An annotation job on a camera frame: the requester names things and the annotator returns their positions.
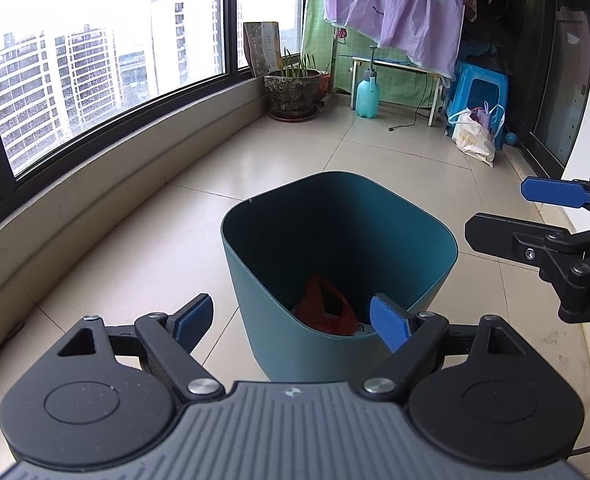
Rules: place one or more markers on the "patterned flower pot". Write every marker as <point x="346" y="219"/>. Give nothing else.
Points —
<point x="292" y="92"/>

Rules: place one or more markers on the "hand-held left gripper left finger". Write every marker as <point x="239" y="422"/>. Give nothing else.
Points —
<point x="192" y="322"/>

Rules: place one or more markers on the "teal spray bottle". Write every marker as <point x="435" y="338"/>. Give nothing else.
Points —
<point x="367" y="97"/>

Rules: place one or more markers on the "dark hanging clothes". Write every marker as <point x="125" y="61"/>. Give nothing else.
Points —
<point x="490" y="25"/>

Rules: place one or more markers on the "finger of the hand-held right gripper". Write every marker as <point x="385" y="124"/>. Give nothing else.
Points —
<point x="550" y="191"/>
<point x="500" y="237"/>

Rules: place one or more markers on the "small red pot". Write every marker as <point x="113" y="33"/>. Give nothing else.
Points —
<point x="326" y="87"/>

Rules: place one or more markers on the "sliding glass door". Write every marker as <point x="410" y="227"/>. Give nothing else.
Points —
<point x="550" y="60"/>

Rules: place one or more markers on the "teal trash bin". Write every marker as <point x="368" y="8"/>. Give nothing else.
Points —
<point x="275" y="285"/>

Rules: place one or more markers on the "purple hanging garment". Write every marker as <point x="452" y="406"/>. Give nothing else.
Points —
<point x="400" y="5"/>

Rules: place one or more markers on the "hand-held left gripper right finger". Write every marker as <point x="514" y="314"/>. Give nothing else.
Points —
<point x="389" y="322"/>

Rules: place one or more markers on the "red plastic bag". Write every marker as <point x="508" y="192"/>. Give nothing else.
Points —
<point x="320" y="305"/>

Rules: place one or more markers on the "green plant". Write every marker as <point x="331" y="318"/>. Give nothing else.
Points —
<point x="300" y="62"/>

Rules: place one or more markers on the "small blue ball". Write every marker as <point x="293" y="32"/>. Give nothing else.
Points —
<point x="512" y="140"/>

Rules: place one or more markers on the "window with black frame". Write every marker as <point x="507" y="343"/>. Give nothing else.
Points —
<point x="100" y="60"/>

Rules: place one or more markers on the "white shopping bag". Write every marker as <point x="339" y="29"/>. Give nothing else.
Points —
<point x="472" y="140"/>

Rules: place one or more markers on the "brown cardboard box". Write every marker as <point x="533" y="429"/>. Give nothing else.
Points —
<point x="262" y="45"/>

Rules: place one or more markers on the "green grid cloth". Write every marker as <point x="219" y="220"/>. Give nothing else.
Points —
<point x="320" y="50"/>

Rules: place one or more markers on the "blue plastic stool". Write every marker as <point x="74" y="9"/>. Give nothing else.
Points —
<point x="477" y="72"/>

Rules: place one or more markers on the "white bench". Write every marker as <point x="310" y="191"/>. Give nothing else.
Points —
<point x="400" y="64"/>

